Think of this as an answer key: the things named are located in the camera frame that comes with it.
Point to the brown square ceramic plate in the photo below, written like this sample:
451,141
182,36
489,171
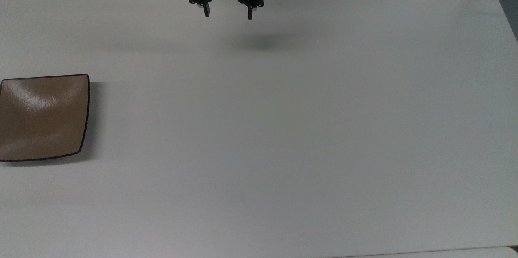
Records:
42,117

